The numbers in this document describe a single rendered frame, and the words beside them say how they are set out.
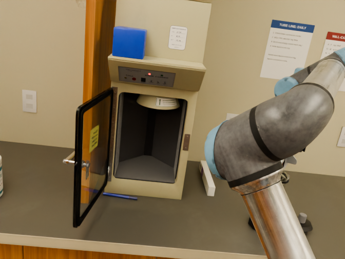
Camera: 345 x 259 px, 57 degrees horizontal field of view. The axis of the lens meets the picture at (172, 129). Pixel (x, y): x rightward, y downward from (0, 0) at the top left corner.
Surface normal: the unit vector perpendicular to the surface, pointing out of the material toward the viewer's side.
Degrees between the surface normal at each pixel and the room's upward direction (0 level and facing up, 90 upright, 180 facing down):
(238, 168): 85
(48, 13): 90
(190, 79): 135
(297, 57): 90
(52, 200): 0
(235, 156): 86
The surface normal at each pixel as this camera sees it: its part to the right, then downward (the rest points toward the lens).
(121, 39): 0.03, 0.34
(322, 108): 0.44, -0.18
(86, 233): 0.13, -0.93
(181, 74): -0.07, 0.90
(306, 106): 0.07, -0.40
